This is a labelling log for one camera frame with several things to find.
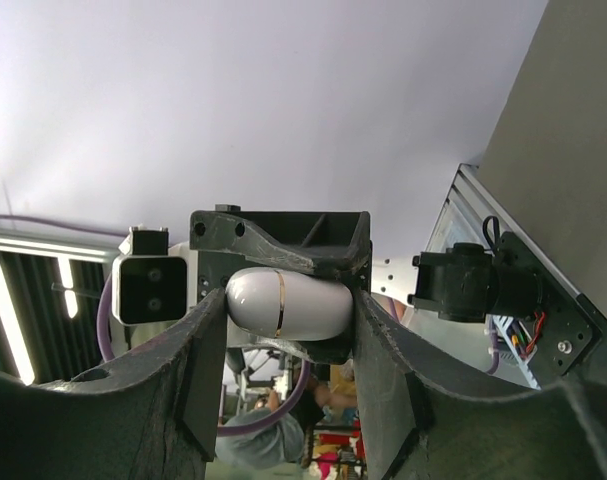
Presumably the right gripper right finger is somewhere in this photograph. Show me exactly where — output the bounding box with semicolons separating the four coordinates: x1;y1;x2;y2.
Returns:
353;292;607;479

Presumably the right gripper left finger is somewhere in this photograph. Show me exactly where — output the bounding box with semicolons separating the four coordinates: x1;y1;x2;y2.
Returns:
0;289;227;479

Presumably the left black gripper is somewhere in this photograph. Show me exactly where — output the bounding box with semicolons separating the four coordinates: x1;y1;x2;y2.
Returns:
188;202;373;366

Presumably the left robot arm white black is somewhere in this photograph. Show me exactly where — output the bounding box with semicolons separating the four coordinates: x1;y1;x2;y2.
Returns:
189;211;607;389

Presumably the person in grey shirt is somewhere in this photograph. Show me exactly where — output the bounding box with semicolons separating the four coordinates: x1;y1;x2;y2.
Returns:
215;376;358;470

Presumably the white slotted cable duct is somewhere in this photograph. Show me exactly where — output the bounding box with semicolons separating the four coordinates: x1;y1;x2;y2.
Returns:
489;315;541;390

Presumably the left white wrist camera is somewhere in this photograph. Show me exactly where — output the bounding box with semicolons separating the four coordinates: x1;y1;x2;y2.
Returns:
111;226;188;326

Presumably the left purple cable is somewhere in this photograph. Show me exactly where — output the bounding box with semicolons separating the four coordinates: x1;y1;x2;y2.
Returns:
0;213;314;439

